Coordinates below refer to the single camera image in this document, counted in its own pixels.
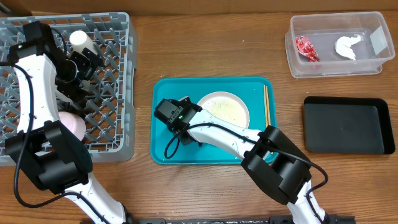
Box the white cup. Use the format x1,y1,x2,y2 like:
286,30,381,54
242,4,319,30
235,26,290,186
69,30,97,55

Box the large white plate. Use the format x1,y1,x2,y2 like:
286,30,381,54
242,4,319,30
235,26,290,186
197,91,250,128

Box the pink bowl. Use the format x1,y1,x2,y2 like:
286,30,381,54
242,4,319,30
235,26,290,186
58,111,86,141

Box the wooden chopstick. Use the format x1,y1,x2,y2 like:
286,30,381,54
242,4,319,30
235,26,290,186
263,85,271,127
264,85,271,126

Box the red snack wrapper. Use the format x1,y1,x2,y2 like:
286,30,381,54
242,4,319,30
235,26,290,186
295,36,320,62

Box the white tissue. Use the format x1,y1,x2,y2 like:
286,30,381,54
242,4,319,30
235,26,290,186
335,35,364,61

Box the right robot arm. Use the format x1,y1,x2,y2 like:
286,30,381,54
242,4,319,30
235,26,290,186
154,97,328,223

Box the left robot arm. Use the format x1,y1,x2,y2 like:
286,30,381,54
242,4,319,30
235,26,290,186
5,21,134,223

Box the grey dishwasher rack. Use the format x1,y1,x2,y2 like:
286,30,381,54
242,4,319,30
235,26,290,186
1,12,137,162

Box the teal serving tray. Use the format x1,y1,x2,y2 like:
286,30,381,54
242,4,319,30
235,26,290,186
150,77,277,165

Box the black tray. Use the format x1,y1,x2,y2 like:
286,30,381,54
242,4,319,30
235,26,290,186
303,96,396,155

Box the clear plastic bin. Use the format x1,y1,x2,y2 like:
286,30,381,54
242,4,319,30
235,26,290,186
285,11,396,78

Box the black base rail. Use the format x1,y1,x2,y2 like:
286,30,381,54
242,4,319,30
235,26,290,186
136,216,355,224

